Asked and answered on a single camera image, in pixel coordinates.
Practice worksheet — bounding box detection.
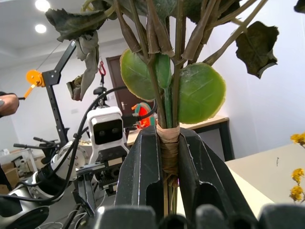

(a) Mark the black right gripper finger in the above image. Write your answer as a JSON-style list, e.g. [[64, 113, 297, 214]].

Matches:
[[177, 127, 258, 221], [72, 173, 99, 218], [113, 125, 164, 218]]

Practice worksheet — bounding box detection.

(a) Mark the yellow dried flower bouquet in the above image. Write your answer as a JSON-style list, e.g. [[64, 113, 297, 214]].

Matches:
[[288, 132, 305, 204]]

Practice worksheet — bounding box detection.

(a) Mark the black metal gantry stand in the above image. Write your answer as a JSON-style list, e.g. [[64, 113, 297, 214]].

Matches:
[[40, 40, 78, 146]]

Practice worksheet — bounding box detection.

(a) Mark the red carabiner hook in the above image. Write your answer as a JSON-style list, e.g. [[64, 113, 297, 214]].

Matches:
[[98, 60, 107, 77]]

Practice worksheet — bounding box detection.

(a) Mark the orange hand winch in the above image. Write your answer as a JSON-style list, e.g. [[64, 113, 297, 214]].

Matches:
[[18, 69, 46, 100]]

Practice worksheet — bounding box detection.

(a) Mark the green leaf flower bouquet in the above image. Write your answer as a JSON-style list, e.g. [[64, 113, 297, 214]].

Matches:
[[45, 0, 305, 215]]

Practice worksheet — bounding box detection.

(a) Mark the black handlebar equipment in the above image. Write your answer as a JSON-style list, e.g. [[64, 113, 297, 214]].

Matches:
[[13, 136, 61, 159]]

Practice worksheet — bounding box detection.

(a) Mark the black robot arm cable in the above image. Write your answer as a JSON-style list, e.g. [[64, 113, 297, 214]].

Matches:
[[0, 86, 158, 206]]

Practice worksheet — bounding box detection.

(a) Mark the orange and teal toy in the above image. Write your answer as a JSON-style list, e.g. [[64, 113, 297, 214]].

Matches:
[[131, 102, 158, 131]]

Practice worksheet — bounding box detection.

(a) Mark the wooden desk with black frame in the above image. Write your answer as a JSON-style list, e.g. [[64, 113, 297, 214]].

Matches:
[[126, 114, 236, 162]]

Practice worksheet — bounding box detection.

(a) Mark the brown wooden door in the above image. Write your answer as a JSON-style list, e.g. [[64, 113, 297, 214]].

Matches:
[[105, 54, 154, 121]]

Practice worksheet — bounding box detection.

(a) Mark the person's bare hand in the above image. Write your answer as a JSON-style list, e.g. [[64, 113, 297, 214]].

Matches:
[[0, 93, 20, 118]]

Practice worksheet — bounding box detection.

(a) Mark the brown cardboard box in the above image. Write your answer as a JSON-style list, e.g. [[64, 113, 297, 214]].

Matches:
[[0, 162, 21, 194]]

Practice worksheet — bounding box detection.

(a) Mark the round ceiling light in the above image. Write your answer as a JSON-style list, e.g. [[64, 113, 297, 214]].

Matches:
[[34, 23, 48, 34], [34, 0, 51, 12]]

